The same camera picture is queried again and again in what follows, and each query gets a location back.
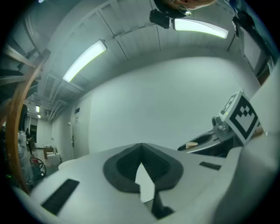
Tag white wall panel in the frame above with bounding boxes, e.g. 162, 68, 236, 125
239, 26, 272, 76

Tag black spoked wheel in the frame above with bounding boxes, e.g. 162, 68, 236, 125
30, 153, 47, 179

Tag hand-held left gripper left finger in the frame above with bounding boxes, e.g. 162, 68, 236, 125
30, 143, 155, 224

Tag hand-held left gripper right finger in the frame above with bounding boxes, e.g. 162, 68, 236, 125
141, 143, 228, 224

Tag white door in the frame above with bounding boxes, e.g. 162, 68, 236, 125
70, 91, 94, 160

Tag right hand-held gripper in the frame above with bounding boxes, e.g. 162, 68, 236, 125
177, 88, 261, 154

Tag cardboard box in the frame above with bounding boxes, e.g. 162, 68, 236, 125
43, 146, 62, 167

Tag black head-worn camera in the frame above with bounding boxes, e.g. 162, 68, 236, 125
149, 8, 172, 29

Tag plastic-wrapped bundle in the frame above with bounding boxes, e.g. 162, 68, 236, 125
17, 129, 34, 186

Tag thin-framed glasses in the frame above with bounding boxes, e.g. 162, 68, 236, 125
174, 3, 193, 18

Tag wooden shelf frame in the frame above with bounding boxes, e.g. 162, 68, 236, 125
0, 42, 52, 195

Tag person's head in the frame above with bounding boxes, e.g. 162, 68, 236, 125
153, 0, 218, 12

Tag long ceiling light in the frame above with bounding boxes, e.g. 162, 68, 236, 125
62, 38, 108, 83
172, 17, 229, 39

